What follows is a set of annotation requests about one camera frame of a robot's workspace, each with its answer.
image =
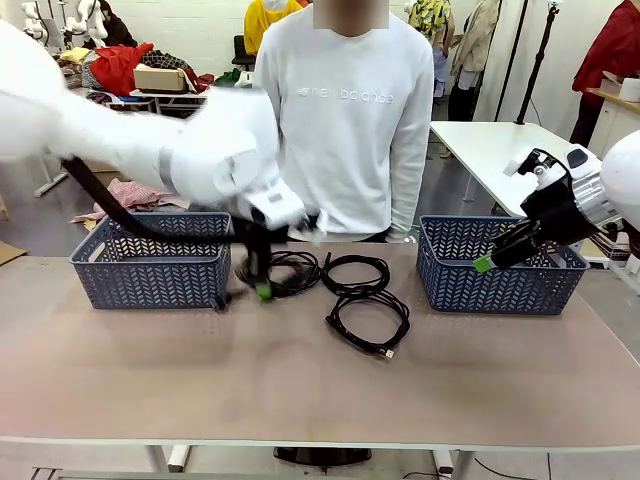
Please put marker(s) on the white cluttered work table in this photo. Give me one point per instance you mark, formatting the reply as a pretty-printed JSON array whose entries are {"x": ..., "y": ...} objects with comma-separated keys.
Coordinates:
[{"x": 150, "y": 97}]

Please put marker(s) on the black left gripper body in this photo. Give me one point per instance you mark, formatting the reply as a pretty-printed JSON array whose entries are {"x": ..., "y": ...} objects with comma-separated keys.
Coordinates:
[{"x": 261, "y": 250}]

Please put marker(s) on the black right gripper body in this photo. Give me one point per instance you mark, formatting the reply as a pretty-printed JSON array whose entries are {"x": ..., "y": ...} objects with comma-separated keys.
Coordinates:
[{"x": 550, "y": 215}]

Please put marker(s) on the blue-grey plastic lattice basket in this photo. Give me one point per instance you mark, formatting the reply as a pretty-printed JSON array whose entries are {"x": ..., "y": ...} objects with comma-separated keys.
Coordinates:
[
  {"x": 500, "y": 295},
  {"x": 150, "y": 280}
]

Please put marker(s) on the black table base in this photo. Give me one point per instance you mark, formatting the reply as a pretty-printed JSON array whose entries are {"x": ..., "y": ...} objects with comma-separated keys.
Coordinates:
[{"x": 322, "y": 455}]

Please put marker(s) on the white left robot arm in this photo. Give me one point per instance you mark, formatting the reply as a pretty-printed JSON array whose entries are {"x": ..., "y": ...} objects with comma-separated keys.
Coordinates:
[{"x": 100, "y": 125}]

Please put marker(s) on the white side table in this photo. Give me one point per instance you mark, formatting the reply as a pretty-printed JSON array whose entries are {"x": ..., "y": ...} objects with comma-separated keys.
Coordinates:
[{"x": 490, "y": 145}]

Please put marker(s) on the person's left forearm white sleeve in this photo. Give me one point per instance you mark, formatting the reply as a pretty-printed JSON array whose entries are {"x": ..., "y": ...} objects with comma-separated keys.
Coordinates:
[{"x": 407, "y": 200}]

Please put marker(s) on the flat cardboard sheet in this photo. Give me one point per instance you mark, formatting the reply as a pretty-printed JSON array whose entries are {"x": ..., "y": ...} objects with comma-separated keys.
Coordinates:
[{"x": 10, "y": 252}]

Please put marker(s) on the person in white sweatshirt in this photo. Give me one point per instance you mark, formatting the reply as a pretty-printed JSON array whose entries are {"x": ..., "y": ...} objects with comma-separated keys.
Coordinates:
[{"x": 350, "y": 150}]

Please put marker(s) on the white table leg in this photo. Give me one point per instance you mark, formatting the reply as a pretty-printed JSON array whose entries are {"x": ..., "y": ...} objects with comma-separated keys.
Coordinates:
[
  {"x": 447, "y": 462},
  {"x": 177, "y": 457}
]

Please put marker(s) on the brown cardboard box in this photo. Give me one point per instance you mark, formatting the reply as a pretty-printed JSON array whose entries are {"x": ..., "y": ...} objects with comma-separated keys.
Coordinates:
[{"x": 157, "y": 80}]

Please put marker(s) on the yellow hanging garment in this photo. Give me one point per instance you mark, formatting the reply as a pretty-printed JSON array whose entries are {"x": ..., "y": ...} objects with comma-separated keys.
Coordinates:
[{"x": 260, "y": 25}]

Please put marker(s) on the red hanging garment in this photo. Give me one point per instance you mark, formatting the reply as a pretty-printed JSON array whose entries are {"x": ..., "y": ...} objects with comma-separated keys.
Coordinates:
[{"x": 615, "y": 50}]

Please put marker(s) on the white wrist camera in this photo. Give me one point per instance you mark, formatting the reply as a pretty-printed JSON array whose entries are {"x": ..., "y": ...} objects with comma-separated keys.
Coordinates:
[
  {"x": 275, "y": 205},
  {"x": 515, "y": 165}
]

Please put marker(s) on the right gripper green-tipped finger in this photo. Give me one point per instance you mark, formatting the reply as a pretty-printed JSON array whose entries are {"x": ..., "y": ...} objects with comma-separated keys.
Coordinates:
[
  {"x": 520, "y": 232},
  {"x": 505, "y": 257}
]

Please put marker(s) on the red cloth pile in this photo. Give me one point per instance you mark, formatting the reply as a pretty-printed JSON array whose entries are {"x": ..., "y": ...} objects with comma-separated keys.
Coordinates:
[{"x": 117, "y": 70}]

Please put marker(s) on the person in dark clothing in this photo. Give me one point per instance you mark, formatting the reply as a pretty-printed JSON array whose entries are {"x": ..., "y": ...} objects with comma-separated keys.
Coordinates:
[{"x": 117, "y": 27}]

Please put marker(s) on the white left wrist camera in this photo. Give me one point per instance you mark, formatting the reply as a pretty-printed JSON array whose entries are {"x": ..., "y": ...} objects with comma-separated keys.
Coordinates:
[{"x": 275, "y": 205}]

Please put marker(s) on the pink checked cloth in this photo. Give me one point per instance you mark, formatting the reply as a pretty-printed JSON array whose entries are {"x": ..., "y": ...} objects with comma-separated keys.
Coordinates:
[{"x": 135, "y": 195}]

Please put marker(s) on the yellow floral hanging shirt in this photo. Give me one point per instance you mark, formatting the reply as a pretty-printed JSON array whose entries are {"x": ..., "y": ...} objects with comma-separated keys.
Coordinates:
[{"x": 430, "y": 15}]

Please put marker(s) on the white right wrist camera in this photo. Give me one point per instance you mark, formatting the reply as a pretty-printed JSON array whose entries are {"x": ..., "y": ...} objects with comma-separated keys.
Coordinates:
[{"x": 515, "y": 165}]

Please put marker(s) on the black stand pole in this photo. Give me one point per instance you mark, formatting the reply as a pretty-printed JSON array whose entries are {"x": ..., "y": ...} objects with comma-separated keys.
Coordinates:
[{"x": 523, "y": 60}]

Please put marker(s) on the beige hanging coat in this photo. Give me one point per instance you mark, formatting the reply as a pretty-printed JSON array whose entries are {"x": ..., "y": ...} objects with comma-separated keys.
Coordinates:
[{"x": 475, "y": 40}]

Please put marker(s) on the green cloth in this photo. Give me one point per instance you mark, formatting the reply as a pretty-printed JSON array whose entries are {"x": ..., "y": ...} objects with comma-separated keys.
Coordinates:
[{"x": 227, "y": 76}]

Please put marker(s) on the black office chair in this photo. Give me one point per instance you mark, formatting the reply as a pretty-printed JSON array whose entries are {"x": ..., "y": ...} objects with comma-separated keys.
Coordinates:
[{"x": 242, "y": 50}]

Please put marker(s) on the black tripod pole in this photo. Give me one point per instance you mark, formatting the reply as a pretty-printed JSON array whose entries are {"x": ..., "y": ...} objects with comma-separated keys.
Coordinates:
[{"x": 545, "y": 40}]

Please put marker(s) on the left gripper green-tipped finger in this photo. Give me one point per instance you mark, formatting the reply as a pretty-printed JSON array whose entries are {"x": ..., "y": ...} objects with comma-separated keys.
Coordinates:
[
  {"x": 244, "y": 272},
  {"x": 263, "y": 291}
]

